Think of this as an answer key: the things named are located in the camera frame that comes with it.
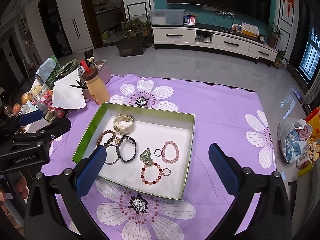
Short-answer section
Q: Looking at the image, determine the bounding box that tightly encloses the white paper sheet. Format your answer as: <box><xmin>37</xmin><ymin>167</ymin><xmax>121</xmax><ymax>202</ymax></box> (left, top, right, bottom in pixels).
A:
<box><xmin>52</xmin><ymin>69</ymin><xmax>86</xmax><ymax>110</ymax></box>

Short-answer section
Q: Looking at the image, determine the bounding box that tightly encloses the red snack package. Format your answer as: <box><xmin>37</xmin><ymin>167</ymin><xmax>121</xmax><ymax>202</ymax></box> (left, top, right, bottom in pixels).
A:
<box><xmin>40</xmin><ymin>90</ymin><xmax>65</xmax><ymax>118</ymax></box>

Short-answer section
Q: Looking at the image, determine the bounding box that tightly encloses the plastic shopping bag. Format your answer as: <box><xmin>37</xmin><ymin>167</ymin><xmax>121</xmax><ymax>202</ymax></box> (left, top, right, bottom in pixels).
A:
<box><xmin>277</xmin><ymin>117</ymin><xmax>312</xmax><ymax>163</ymax></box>

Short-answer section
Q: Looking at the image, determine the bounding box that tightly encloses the silver metal bangle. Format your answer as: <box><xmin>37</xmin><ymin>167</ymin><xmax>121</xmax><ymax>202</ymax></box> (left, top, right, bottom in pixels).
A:
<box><xmin>105</xmin><ymin>145</ymin><xmax>119</xmax><ymax>165</ymax></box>

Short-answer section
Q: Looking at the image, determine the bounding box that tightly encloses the person left hand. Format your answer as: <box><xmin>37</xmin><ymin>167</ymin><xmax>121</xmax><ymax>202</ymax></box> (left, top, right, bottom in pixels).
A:
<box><xmin>0</xmin><ymin>172</ymin><xmax>29</xmax><ymax>202</ymax></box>

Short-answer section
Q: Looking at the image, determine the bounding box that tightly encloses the potted green plant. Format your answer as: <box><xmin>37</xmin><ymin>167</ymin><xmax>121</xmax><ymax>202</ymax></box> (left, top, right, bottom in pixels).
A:
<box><xmin>116</xmin><ymin>18</ymin><xmax>153</xmax><ymax>57</ymax></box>

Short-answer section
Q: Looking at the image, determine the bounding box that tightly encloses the green cardboard box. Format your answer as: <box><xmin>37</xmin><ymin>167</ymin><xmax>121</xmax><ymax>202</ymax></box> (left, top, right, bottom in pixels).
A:
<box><xmin>72</xmin><ymin>103</ymin><xmax>195</xmax><ymax>200</ymax></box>

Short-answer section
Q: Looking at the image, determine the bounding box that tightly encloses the brown wooden bead bracelet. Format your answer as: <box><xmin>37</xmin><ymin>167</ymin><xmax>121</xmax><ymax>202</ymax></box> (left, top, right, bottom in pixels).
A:
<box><xmin>96</xmin><ymin>129</ymin><xmax>117</xmax><ymax>147</ymax></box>

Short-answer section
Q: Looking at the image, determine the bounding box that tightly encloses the cream white wristwatch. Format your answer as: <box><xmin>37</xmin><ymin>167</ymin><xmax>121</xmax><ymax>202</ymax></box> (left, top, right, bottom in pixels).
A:
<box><xmin>113</xmin><ymin>115</ymin><xmax>135</xmax><ymax>135</ymax></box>

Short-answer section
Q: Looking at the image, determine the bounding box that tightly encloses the beige bear bottle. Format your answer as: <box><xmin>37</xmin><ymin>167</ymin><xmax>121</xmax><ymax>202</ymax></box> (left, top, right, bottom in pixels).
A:
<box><xmin>80</xmin><ymin>60</ymin><xmax>110</xmax><ymax>105</ymax></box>

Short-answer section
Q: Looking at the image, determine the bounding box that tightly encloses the black wristwatch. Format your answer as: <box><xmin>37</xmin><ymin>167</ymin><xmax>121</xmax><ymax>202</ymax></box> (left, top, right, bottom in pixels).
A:
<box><xmin>116</xmin><ymin>135</ymin><xmax>137</xmax><ymax>163</ymax></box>

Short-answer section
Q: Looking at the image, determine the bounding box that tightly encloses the pink bead bracelet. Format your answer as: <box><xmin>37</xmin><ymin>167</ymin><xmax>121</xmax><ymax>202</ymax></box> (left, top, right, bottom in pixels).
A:
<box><xmin>161</xmin><ymin>140</ymin><xmax>180</xmax><ymax>164</ymax></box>

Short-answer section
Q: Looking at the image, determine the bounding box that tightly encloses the green jade pendant bracelet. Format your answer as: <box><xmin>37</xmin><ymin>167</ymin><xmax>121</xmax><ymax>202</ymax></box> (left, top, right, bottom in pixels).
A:
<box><xmin>139</xmin><ymin>147</ymin><xmax>164</xmax><ymax>186</ymax></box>

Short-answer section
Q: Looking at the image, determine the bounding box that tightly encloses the white TV cabinet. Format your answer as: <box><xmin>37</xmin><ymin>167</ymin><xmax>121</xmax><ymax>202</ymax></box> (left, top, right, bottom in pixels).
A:
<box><xmin>152</xmin><ymin>25</ymin><xmax>277</xmax><ymax>62</ymax></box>

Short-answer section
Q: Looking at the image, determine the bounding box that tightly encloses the clear plastic storage bin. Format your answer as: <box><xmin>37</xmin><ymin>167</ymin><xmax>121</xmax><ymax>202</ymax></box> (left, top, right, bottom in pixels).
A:
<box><xmin>149</xmin><ymin>9</ymin><xmax>185</xmax><ymax>25</ymax></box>

